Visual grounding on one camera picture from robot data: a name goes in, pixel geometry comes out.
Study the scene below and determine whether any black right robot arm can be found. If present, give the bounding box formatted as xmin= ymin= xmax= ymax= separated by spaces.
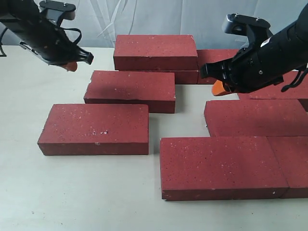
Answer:
xmin=200 ymin=7 xmax=308 ymax=96

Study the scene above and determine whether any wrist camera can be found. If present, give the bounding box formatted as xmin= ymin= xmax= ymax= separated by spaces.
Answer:
xmin=222 ymin=13 xmax=273 ymax=48
xmin=39 ymin=0 xmax=76 ymax=26

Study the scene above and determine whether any wrinkled white backdrop cloth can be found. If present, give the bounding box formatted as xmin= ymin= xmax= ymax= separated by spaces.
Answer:
xmin=62 ymin=0 xmax=307 ymax=49

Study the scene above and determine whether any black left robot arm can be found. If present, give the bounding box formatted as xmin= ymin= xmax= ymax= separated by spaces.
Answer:
xmin=0 ymin=0 xmax=94 ymax=72

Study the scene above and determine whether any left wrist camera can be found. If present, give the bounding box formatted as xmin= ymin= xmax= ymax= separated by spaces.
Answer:
xmin=39 ymin=0 xmax=76 ymax=26

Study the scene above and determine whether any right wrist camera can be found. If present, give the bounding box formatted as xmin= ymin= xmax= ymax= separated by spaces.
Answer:
xmin=222 ymin=13 xmax=273 ymax=48

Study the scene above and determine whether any large front red brick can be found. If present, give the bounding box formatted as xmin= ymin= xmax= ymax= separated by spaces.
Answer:
xmin=159 ymin=137 xmax=289 ymax=201

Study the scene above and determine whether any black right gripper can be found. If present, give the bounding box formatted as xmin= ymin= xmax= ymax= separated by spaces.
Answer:
xmin=200 ymin=52 xmax=283 ymax=96

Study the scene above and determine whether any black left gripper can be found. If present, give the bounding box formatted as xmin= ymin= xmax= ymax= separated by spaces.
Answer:
xmin=19 ymin=21 xmax=94 ymax=72

